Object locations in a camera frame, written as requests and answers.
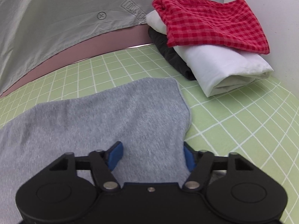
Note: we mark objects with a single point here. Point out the green grid cutting mat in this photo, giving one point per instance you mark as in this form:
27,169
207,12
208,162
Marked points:
258,121

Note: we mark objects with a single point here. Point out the black folded garment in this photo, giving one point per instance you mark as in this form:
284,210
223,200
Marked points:
170,55

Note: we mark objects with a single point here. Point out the red checkered folded cloth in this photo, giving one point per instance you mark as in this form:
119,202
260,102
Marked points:
206,22

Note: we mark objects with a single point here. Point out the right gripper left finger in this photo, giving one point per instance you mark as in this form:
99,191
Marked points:
102,163

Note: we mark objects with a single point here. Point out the grey sweatpants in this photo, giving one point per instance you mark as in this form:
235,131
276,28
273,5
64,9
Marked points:
149,116

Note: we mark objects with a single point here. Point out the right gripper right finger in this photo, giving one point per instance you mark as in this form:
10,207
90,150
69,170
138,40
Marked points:
199,164

